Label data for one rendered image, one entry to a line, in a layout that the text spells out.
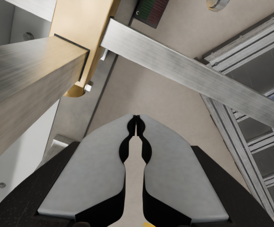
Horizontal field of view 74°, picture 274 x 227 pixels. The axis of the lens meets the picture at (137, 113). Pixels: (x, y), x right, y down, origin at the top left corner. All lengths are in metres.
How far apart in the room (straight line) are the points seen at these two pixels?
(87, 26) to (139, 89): 0.94
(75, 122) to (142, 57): 0.28
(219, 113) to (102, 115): 0.71
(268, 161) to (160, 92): 0.77
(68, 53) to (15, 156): 0.56
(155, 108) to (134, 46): 0.99
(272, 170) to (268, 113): 1.17
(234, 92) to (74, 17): 0.20
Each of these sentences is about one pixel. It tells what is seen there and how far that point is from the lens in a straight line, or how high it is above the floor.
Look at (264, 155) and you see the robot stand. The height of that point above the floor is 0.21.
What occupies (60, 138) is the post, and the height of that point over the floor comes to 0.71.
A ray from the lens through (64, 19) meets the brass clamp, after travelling 0.21.
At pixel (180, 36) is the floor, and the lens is 1.09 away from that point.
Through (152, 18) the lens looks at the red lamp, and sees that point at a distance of 0.36.
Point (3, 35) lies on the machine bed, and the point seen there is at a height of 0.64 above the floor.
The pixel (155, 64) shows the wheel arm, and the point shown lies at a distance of 0.21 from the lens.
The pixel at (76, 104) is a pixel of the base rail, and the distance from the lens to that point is 0.42.
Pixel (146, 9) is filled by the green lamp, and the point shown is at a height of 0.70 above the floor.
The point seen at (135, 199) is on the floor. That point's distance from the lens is 1.74.
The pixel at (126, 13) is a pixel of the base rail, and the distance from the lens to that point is 0.37.
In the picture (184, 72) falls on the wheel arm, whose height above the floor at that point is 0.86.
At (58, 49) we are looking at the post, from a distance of 0.17.
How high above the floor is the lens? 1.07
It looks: 63 degrees down
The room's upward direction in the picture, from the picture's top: 178 degrees counter-clockwise
